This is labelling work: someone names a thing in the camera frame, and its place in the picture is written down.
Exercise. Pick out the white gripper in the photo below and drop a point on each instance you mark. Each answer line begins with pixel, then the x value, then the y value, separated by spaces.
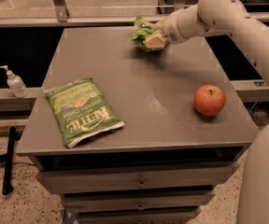
pixel 171 29

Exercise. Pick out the green rice chip bag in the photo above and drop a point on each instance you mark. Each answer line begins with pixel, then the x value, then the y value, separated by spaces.
pixel 142 29

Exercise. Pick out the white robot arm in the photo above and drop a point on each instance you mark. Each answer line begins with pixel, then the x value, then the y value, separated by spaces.
pixel 229 17

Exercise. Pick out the green Kettle potato chips bag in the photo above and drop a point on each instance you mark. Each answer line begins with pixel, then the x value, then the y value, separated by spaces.
pixel 81 111

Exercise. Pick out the red apple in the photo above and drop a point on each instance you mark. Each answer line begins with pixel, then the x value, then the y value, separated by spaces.
pixel 209 100

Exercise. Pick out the grey metal railing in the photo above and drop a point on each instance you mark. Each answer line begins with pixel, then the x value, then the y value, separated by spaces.
pixel 15 13

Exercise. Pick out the grey drawer cabinet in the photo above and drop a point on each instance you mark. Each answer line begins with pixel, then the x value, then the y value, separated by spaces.
pixel 152 93

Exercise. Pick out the white pump sanitizer bottle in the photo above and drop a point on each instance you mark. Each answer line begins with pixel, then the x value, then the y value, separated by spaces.
pixel 15 83

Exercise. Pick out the top grey drawer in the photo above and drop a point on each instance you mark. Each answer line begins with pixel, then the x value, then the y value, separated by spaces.
pixel 81 181

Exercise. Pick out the grey drawer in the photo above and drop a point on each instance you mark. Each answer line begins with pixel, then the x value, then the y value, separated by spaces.
pixel 135 202
pixel 138 217
pixel 81 181

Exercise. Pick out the bottom grey drawer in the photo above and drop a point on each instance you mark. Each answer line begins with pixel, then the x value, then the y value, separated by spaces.
pixel 138 217

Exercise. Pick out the middle grey drawer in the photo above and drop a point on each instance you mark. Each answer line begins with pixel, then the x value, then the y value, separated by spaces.
pixel 135 202

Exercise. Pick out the black metal stand leg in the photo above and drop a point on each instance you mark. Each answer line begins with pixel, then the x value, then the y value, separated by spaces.
pixel 7 188

